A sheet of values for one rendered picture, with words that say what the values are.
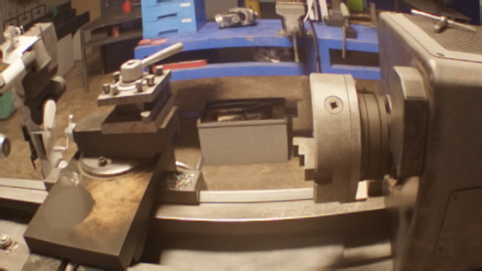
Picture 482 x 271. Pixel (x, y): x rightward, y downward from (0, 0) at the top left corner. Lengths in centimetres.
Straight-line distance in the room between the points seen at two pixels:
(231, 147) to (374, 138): 225
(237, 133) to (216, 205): 179
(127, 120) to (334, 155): 56
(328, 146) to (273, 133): 219
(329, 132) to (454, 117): 29
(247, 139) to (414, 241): 232
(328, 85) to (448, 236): 41
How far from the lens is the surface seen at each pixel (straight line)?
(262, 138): 300
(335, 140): 79
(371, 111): 86
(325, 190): 84
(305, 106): 90
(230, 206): 121
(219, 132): 300
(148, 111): 112
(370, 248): 120
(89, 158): 130
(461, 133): 71
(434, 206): 76
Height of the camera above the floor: 150
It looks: 27 degrees down
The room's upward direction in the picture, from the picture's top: 6 degrees counter-clockwise
